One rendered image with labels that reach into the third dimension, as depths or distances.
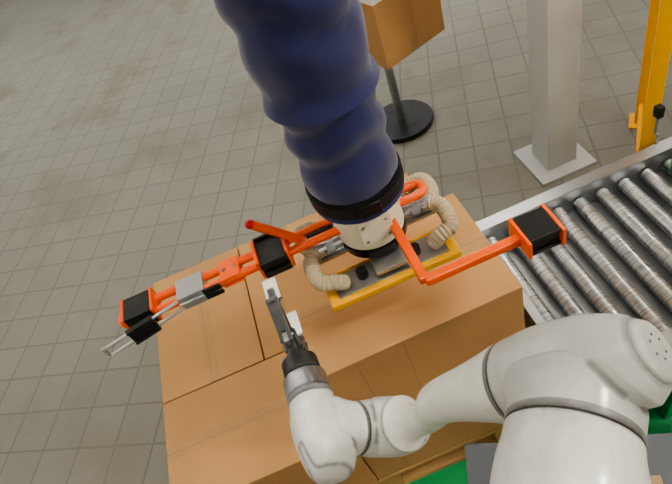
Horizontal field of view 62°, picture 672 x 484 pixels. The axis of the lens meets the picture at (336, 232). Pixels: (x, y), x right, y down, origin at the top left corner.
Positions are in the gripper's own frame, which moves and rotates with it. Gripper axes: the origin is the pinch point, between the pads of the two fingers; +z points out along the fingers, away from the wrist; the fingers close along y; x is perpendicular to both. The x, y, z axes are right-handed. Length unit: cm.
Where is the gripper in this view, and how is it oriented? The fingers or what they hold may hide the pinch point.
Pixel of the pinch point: (280, 300)
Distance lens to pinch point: 126.6
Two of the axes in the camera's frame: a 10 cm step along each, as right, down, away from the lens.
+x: 9.1, -4.1, 0.1
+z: -3.0, -6.5, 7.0
